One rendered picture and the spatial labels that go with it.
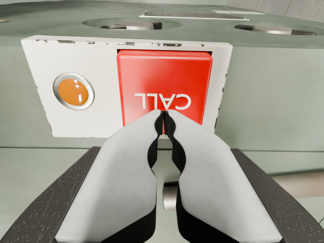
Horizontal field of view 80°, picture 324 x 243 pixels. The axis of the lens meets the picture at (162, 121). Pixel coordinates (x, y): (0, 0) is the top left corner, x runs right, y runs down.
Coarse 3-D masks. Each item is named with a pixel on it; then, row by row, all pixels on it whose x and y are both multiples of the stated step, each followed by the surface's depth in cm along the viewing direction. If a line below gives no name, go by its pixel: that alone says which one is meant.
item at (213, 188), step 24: (168, 120) 11; (192, 120) 10; (192, 144) 9; (216, 144) 9; (192, 168) 8; (216, 168) 8; (240, 168) 8; (192, 192) 7; (216, 192) 7; (240, 192) 7; (192, 216) 6; (216, 216) 6; (240, 216) 6; (264, 216) 6; (192, 240) 7; (216, 240) 6; (240, 240) 5; (264, 240) 5
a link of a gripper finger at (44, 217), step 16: (80, 160) 8; (64, 176) 7; (80, 176) 7; (48, 192) 6; (64, 192) 6; (32, 208) 6; (48, 208) 6; (64, 208) 6; (16, 224) 6; (32, 224) 6; (48, 224) 6; (0, 240) 5; (16, 240) 5; (32, 240) 5; (48, 240) 5
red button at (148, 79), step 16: (128, 64) 12; (144, 64) 12; (160, 64) 12; (176, 64) 12; (192, 64) 12; (208, 64) 12; (128, 80) 12; (144, 80) 12; (160, 80) 12; (176, 80) 12; (192, 80) 13; (208, 80) 13; (128, 96) 13; (144, 96) 13; (160, 96) 13; (176, 96) 13; (192, 96) 13; (128, 112) 14; (144, 112) 14; (192, 112) 14
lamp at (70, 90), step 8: (64, 80) 13; (72, 80) 13; (64, 88) 14; (72, 88) 14; (80, 88) 14; (64, 96) 14; (72, 96) 14; (80, 96) 14; (88, 96) 14; (72, 104) 14; (80, 104) 14
